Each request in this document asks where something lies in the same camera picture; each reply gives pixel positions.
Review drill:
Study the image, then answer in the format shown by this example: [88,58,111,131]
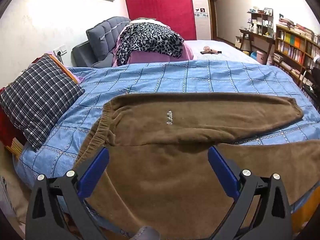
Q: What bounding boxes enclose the brown fleece pants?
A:
[74,93,319,239]

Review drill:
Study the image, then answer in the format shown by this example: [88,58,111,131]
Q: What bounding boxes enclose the blue checked bedspread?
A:
[13,60,320,235]

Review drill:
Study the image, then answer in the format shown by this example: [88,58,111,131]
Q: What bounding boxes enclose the red blanket beside bed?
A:
[0,87,27,159]

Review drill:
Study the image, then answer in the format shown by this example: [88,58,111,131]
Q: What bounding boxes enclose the dark plaid pillow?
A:
[1,54,85,151]

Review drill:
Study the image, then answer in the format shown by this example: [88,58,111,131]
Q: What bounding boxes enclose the orange edged pillow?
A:
[48,54,84,85]

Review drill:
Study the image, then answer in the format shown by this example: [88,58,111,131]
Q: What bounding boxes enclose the grey tufted headboard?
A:
[72,16,130,68]

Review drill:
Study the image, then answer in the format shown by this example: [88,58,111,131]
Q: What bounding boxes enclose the white bed sheet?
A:
[185,40,259,64]

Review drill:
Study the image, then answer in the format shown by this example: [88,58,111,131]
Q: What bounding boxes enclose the black office chair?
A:
[300,55,319,112]

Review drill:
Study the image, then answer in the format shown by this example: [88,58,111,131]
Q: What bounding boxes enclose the pink plastic bin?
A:
[256,50,267,64]

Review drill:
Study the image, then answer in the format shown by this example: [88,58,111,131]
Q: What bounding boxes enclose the hair dryer on bed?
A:
[200,46,222,55]

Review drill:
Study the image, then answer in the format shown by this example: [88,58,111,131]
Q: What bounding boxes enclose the pink folded quilt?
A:
[113,18,194,67]

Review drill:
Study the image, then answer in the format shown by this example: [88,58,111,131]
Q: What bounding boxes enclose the wooden desk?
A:
[239,29,276,59]

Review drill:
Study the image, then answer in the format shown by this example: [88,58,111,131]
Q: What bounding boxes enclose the wooden bookshelf with books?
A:
[273,17,319,87]

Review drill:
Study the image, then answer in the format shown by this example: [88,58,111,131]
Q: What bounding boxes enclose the leopard print blanket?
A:
[115,22,184,66]

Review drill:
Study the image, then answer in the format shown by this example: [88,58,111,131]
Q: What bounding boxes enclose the small wooden desk shelf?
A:
[247,7,274,37]

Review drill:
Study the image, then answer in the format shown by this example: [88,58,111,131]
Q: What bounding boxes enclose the white wall socket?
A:
[53,45,67,56]

